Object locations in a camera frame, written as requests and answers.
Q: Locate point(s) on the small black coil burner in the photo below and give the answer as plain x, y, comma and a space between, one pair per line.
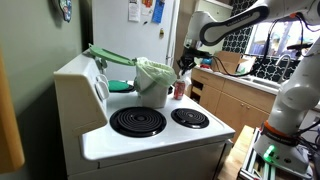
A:
190, 118

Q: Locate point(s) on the white electric stove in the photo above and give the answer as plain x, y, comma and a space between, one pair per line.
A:
133, 146

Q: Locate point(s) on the large black coil burner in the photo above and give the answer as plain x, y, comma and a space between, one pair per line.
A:
138, 121
170, 90

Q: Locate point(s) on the wooden kitchen counter cabinet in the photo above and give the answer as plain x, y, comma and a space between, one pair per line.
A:
233, 106

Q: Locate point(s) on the red soda can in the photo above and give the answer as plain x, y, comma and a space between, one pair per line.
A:
179, 91

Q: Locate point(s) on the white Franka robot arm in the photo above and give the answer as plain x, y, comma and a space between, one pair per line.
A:
300, 93

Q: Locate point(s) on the white paper sheet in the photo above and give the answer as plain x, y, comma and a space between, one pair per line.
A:
134, 11

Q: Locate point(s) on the small blue object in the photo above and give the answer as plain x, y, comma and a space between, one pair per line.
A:
206, 61

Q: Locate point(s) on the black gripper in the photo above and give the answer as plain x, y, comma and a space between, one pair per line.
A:
193, 55

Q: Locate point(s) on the white refrigerator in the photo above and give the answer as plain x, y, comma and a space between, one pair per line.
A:
116, 33

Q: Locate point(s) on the light wooden robot table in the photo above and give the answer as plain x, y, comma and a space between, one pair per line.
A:
236, 156

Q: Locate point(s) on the aluminium profile frame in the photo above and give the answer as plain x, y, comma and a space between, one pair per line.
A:
253, 166

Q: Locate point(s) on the chrome kitchen faucet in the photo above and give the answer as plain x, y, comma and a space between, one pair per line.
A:
283, 60

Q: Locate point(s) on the small brass fridge magnet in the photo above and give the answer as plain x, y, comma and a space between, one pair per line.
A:
161, 33

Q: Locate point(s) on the white wall cabinet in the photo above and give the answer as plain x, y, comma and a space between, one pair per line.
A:
220, 10

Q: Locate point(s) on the blue paper note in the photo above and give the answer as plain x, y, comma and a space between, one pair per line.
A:
158, 11

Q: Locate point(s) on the brown cardboard box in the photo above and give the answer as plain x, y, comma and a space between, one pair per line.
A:
228, 61

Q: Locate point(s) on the white trash bin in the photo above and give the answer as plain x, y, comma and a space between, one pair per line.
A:
155, 98

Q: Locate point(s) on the white stove knob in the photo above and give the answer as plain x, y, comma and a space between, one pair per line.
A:
102, 79
101, 90

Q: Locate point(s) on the kitchen window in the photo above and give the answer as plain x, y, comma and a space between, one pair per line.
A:
258, 43

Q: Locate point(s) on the yellow wooden panel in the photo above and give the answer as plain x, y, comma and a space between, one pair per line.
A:
10, 133

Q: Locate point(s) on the orange printed paper note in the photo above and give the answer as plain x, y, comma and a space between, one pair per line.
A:
147, 6

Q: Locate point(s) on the colourful round wall decoration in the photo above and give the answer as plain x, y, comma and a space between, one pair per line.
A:
65, 9

